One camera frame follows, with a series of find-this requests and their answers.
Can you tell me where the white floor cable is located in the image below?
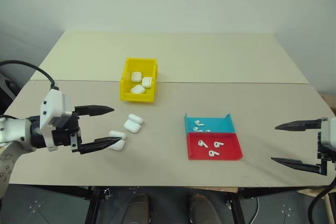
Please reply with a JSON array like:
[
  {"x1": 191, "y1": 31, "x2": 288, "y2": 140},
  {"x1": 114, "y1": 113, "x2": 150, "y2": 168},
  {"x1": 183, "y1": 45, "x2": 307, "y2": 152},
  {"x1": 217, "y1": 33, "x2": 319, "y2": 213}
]
[{"x1": 249, "y1": 196, "x2": 260, "y2": 224}]

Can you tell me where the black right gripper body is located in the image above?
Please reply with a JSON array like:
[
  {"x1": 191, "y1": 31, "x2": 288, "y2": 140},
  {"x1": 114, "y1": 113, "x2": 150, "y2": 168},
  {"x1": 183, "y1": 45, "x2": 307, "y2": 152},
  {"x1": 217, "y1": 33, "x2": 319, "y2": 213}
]
[{"x1": 317, "y1": 129, "x2": 336, "y2": 168}]

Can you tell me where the blue plastic tray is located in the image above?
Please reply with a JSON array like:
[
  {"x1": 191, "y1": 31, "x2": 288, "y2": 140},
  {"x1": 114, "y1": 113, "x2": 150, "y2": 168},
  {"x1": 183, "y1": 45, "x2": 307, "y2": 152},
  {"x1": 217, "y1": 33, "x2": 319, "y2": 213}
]
[{"x1": 184, "y1": 112, "x2": 236, "y2": 134}]

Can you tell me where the red plastic tray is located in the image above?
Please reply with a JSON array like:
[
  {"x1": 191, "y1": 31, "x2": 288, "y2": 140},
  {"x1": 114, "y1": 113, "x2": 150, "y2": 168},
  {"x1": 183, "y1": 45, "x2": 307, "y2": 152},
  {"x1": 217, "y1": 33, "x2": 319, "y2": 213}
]
[{"x1": 185, "y1": 132, "x2": 244, "y2": 161}]

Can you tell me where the yellow plastic bin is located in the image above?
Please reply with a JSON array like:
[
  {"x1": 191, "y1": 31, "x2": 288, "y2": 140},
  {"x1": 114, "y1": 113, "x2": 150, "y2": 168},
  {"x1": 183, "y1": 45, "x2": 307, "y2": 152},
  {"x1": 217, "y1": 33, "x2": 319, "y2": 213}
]
[{"x1": 120, "y1": 57, "x2": 159, "y2": 103}]

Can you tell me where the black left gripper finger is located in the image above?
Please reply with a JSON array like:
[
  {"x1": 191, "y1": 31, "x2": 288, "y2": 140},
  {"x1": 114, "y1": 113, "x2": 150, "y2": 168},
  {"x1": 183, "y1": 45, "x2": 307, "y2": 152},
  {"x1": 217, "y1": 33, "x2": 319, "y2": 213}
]
[
  {"x1": 75, "y1": 105, "x2": 115, "y2": 116},
  {"x1": 78, "y1": 136, "x2": 122, "y2": 155}
]

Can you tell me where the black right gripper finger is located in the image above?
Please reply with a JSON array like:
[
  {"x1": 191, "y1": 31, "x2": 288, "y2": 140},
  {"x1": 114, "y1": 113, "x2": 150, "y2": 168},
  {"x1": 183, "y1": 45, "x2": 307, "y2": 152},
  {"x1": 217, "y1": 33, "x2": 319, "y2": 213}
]
[
  {"x1": 270, "y1": 157, "x2": 328, "y2": 175},
  {"x1": 274, "y1": 119, "x2": 323, "y2": 132}
]

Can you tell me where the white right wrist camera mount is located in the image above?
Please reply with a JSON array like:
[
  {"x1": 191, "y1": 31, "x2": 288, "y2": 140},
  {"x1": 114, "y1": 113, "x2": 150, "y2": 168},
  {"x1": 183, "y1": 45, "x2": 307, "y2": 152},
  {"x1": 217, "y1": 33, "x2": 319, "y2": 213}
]
[{"x1": 320, "y1": 116, "x2": 336, "y2": 150}]

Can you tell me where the dark brown rounded shape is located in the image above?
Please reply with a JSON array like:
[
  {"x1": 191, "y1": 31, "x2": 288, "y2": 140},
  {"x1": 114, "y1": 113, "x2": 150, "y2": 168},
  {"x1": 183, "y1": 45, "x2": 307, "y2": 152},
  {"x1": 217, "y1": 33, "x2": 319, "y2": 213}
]
[
  {"x1": 123, "y1": 194, "x2": 150, "y2": 224},
  {"x1": 188, "y1": 194, "x2": 221, "y2": 224}
]

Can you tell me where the dark grey background object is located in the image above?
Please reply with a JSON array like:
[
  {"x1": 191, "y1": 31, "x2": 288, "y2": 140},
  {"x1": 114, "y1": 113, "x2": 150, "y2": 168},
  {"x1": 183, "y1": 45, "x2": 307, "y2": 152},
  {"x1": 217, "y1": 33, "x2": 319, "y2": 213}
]
[{"x1": 0, "y1": 71, "x2": 20, "y2": 116}]

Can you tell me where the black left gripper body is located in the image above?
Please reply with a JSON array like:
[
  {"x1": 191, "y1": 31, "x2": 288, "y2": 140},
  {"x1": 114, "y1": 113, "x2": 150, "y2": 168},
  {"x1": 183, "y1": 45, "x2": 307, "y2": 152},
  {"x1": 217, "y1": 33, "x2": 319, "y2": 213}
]
[{"x1": 51, "y1": 112, "x2": 82, "y2": 154}]

